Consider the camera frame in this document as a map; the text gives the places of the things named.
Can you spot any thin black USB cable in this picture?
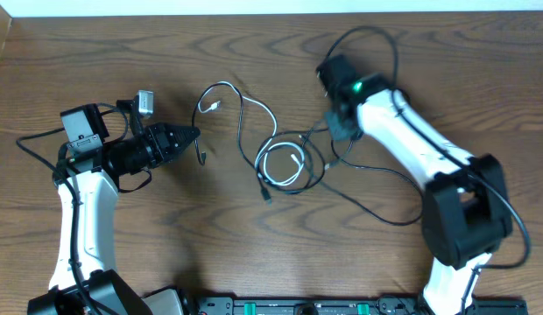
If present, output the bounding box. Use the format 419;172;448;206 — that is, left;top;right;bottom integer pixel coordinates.
297;117;426;228

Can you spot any white USB cable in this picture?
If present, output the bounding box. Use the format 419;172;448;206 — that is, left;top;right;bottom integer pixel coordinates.
196;80;307;187

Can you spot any black braided USB cable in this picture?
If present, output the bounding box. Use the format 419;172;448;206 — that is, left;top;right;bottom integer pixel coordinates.
191;81;328;206

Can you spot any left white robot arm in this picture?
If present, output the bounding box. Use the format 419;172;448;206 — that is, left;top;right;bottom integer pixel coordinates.
27;101;200;314

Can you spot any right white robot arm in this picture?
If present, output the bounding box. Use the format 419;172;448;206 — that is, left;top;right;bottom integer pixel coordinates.
316;55;512;314

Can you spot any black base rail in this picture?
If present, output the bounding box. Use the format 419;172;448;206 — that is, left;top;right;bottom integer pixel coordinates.
183;292;529;315

